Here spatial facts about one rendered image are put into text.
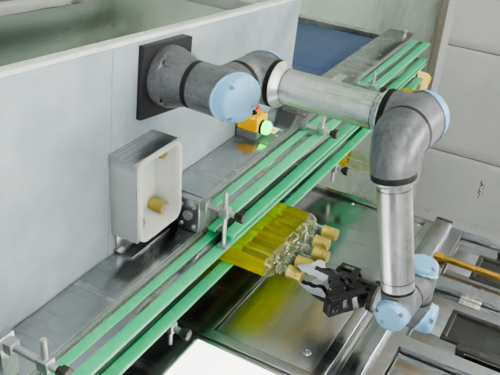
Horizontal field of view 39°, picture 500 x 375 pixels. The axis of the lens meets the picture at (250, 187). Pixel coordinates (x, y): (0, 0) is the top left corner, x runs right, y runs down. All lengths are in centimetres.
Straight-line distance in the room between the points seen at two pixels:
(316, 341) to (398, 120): 66
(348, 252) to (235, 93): 85
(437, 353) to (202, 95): 90
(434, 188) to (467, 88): 126
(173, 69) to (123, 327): 59
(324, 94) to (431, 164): 670
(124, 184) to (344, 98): 54
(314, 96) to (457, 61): 623
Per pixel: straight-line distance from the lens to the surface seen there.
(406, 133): 143
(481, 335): 206
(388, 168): 143
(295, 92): 164
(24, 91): 140
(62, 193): 156
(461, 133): 804
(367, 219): 242
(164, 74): 165
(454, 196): 836
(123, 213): 170
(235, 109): 159
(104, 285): 169
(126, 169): 163
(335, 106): 159
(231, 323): 187
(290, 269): 183
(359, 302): 178
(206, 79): 160
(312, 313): 192
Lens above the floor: 170
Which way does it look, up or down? 23 degrees down
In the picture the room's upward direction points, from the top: 109 degrees clockwise
